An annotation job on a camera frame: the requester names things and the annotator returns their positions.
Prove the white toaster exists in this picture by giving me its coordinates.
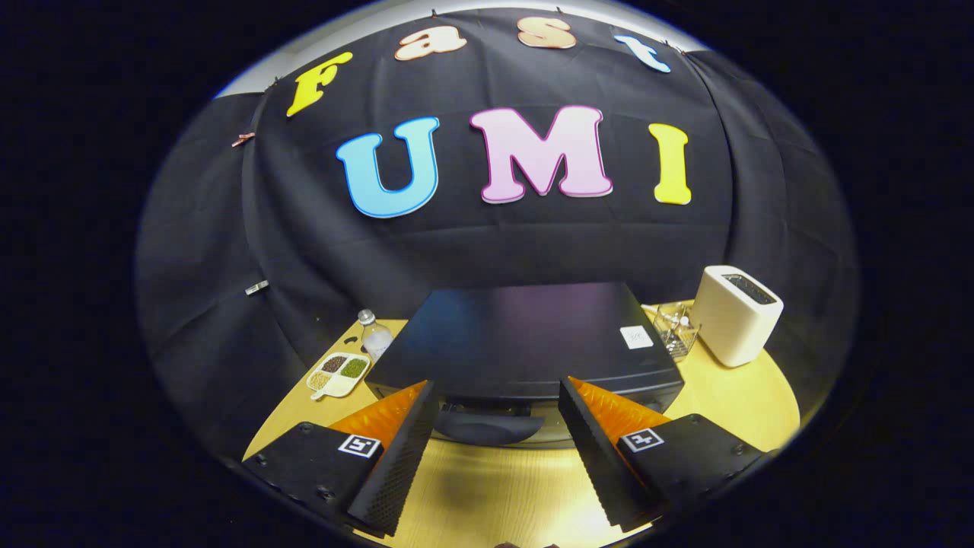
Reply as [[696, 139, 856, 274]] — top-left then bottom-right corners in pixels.
[[691, 265, 785, 368]]

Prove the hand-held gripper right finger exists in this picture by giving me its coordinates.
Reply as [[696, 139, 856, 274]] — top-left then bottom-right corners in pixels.
[[558, 377, 769, 534]]

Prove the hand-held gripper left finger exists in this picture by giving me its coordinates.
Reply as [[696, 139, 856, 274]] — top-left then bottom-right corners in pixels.
[[242, 379, 440, 538]]

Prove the black backdrop cloth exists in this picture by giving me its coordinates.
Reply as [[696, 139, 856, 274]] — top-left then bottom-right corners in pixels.
[[135, 8, 857, 457]]

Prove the black toaster oven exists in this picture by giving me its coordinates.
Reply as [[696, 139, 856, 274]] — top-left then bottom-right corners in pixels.
[[365, 282, 686, 446]]

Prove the metal wire basket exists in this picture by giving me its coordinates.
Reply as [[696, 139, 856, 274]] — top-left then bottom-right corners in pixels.
[[643, 301, 701, 360]]

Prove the clear plastic bottle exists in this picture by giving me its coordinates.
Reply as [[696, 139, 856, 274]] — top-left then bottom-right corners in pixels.
[[358, 309, 395, 362]]

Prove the white divided dish with grains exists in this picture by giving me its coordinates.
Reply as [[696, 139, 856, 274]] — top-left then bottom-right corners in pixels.
[[306, 352, 371, 400]]

